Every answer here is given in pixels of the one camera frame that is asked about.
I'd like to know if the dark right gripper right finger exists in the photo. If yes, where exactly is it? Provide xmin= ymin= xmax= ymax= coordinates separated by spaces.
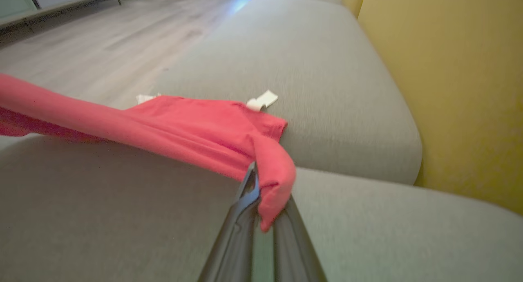
xmin=273 ymin=195 xmax=327 ymax=282

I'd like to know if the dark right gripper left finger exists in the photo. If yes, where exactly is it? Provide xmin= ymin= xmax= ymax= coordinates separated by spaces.
xmin=198 ymin=162 xmax=262 ymax=282

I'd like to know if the white and mint tv cabinet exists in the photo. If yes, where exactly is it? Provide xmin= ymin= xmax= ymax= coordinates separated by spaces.
xmin=0 ymin=0 xmax=122 ymax=31

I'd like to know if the red cloth garment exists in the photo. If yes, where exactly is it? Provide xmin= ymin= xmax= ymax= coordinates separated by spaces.
xmin=0 ymin=73 xmax=297 ymax=233

